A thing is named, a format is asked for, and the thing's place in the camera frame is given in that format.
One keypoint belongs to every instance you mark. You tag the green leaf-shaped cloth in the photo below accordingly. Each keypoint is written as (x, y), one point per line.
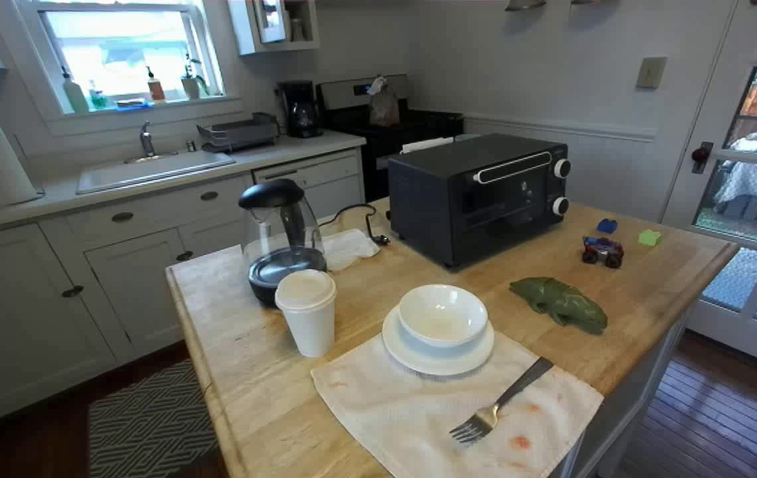
(560, 305)

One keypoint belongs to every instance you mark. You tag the small blue toy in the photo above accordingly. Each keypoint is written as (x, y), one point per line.
(606, 228)

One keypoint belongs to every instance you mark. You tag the white paper napkin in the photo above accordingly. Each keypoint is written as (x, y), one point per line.
(350, 247)

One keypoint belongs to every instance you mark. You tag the black toaster oven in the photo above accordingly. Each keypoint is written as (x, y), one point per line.
(448, 200)

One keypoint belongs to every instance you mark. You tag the white bowl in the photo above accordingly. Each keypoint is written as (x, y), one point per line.
(443, 315)

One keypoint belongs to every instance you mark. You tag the glass electric kettle black lid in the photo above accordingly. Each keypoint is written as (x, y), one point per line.
(283, 261)

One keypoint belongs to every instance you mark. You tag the white paper cup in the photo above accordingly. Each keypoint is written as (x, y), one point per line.
(310, 315)

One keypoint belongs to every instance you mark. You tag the black kitchen stove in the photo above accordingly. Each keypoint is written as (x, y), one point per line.
(422, 124)

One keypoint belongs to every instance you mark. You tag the white plate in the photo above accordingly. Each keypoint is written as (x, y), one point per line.
(432, 359)

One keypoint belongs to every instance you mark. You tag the brown bag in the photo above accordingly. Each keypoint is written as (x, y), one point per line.
(384, 107)

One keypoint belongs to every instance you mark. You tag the black coffee maker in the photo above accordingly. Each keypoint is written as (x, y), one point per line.
(299, 111)

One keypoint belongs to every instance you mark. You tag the stained beige cloth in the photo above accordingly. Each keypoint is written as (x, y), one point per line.
(394, 413)

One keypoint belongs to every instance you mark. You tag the grey dish rack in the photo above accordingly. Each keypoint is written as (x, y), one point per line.
(237, 133)

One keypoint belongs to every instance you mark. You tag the metal fork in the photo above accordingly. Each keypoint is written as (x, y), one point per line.
(505, 400)

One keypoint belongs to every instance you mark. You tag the white kitchen sink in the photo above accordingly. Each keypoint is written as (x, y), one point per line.
(153, 168)

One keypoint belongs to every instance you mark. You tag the metal faucet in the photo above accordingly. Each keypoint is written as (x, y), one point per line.
(147, 139)

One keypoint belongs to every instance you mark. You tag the small red bottle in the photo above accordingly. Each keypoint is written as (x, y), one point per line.
(156, 85)

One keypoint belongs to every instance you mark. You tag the small green block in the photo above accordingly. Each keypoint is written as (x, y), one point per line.
(649, 237)

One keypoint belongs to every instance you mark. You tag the blue sponge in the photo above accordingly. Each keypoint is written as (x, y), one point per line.
(133, 105)

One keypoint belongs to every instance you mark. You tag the grey patterned rug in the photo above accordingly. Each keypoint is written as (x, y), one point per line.
(153, 427)

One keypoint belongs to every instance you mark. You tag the white kitchen island base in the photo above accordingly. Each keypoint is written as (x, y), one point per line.
(625, 416)

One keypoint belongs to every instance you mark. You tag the small teal bottle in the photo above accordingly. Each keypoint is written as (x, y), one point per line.
(96, 97)

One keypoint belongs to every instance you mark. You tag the white framed window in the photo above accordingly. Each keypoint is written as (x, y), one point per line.
(120, 48)

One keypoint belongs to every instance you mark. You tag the black door knob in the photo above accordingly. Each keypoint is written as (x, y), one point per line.
(702, 155)

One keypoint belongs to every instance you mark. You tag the green soap bottle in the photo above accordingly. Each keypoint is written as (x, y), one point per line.
(75, 93)

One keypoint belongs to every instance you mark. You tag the white base cabinets with counter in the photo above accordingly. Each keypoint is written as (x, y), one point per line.
(34, 309)

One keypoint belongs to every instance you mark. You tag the white wall cabinet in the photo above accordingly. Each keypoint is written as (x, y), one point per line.
(258, 22)

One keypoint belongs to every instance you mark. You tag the beige light switch plate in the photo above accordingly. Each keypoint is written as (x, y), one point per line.
(653, 72)

